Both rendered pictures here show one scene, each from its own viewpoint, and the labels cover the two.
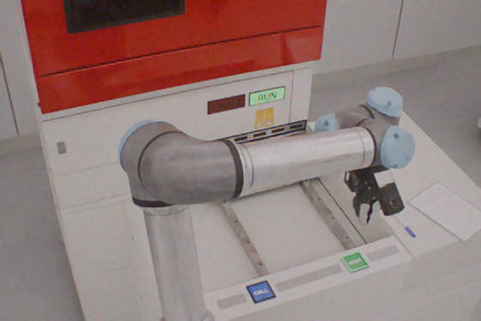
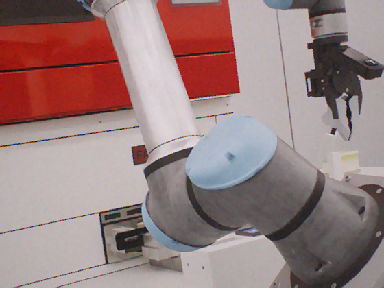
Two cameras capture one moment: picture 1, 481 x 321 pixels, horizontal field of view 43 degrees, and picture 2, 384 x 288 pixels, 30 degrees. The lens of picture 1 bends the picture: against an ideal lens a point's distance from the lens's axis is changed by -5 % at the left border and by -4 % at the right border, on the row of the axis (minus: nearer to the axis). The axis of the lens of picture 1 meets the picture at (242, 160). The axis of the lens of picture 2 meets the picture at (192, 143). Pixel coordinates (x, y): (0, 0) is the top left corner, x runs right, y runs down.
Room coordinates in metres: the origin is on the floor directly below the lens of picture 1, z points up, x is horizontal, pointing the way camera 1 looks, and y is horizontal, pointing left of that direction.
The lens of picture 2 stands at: (-0.35, 0.25, 1.21)
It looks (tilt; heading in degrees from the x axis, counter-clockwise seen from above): 3 degrees down; 351
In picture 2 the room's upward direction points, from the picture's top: 8 degrees counter-clockwise
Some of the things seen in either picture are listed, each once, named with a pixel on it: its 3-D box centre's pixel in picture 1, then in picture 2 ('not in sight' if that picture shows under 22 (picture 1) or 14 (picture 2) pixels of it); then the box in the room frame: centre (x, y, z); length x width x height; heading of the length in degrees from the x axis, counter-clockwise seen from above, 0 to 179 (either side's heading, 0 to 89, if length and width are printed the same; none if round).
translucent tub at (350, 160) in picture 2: not in sight; (340, 165); (1.49, -0.43, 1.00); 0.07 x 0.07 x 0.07; 26
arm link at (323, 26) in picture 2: not in sight; (328, 27); (1.07, -0.28, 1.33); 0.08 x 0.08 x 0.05
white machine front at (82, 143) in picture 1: (184, 133); (111, 191); (1.49, 0.18, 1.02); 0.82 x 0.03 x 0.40; 114
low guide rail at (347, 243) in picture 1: (325, 212); not in sight; (1.37, -0.25, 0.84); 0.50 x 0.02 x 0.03; 24
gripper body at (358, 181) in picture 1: (368, 172); (330, 67); (1.08, -0.28, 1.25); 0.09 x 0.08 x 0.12; 24
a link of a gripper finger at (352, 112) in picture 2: (368, 205); (344, 118); (1.08, -0.30, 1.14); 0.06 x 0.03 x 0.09; 24
